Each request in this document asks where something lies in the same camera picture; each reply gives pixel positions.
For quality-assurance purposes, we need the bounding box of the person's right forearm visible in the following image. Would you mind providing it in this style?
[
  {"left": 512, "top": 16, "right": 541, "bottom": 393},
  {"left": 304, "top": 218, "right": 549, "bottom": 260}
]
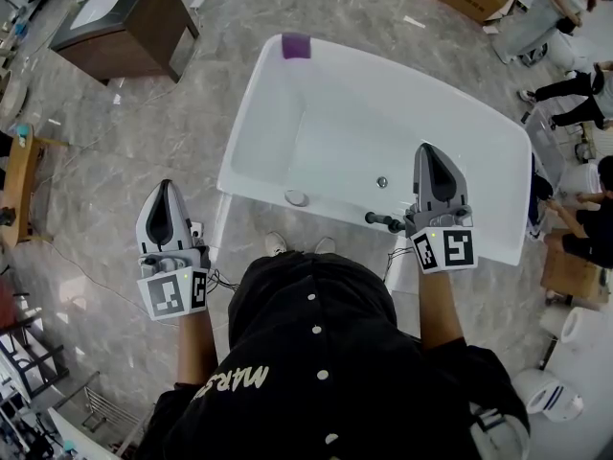
[{"left": 418, "top": 267, "right": 469, "bottom": 353}]

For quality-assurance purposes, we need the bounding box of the clear plastic storage bin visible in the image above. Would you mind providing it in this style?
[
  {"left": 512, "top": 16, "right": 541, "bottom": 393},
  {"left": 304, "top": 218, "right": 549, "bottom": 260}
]
[{"left": 523, "top": 104, "right": 567, "bottom": 196}]

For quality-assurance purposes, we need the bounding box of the dark wooden cabinet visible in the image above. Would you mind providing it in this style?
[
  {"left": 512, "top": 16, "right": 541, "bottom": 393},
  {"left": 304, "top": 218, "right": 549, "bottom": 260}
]
[{"left": 48, "top": 0, "right": 201, "bottom": 86}]

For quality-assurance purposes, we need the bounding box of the metal wire rack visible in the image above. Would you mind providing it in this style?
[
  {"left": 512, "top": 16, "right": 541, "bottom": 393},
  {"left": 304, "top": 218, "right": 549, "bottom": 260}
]
[{"left": 51, "top": 370, "right": 150, "bottom": 450}]

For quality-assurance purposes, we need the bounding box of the white sink top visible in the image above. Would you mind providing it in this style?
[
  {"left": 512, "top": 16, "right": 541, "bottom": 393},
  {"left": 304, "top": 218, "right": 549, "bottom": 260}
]
[{"left": 68, "top": 0, "right": 131, "bottom": 32}]

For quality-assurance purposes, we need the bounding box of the purple sponge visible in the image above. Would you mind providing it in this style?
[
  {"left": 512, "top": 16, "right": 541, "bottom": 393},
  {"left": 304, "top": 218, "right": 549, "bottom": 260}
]
[{"left": 280, "top": 32, "right": 313, "bottom": 62}]

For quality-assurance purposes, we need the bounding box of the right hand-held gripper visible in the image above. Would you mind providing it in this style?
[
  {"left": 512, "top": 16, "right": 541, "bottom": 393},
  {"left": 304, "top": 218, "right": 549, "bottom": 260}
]
[{"left": 403, "top": 142, "right": 481, "bottom": 275}]

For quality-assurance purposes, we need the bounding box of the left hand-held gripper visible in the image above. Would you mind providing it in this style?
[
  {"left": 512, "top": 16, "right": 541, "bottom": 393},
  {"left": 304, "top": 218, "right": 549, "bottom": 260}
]
[{"left": 134, "top": 178, "right": 213, "bottom": 323}]

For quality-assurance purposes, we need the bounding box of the light wooden table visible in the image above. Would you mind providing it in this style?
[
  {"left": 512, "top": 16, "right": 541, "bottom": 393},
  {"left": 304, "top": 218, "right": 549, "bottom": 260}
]
[{"left": 0, "top": 123, "right": 69, "bottom": 249}]

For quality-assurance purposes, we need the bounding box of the person's left white shoe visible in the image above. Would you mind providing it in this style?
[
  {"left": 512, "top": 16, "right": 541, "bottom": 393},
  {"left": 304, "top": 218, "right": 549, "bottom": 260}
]
[{"left": 263, "top": 230, "right": 289, "bottom": 259}]

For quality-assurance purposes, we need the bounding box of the person's left forearm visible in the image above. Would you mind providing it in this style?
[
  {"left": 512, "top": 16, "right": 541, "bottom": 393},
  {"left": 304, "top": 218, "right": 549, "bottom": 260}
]
[{"left": 173, "top": 310, "right": 220, "bottom": 388}]

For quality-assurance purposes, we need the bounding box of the white bathtub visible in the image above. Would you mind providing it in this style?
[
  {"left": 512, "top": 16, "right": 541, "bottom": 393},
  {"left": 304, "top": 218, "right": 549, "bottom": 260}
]
[{"left": 216, "top": 33, "right": 534, "bottom": 267}]

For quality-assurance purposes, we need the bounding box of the white vanity unit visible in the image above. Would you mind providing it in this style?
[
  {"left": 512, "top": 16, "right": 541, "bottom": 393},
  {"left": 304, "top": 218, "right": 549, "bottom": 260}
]
[{"left": 44, "top": 406, "right": 122, "bottom": 460}]

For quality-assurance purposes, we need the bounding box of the white round basin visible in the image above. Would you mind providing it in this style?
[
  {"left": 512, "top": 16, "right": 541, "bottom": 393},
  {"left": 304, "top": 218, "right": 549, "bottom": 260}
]
[{"left": 0, "top": 68, "right": 31, "bottom": 125}]

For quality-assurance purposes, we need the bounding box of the large white paper roll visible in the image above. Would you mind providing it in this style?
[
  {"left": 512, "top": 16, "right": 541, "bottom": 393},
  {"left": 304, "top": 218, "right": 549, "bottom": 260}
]
[{"left": 540, "top": 306, "right": 613, "bottom": 359}]

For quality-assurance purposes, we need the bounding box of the black metal frame stand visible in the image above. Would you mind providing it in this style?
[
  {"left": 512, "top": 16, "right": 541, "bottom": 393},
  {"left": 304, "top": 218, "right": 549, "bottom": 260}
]
[{"left": 0, "top": 293, "right": 67, "bottom": 398}]

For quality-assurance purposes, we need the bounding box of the person's black buttoned shirt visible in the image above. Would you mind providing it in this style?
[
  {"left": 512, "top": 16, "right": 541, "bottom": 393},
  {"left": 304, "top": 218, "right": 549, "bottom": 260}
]
[{"left": 140, "top": 251, "right": 533, "bottom": 460}]

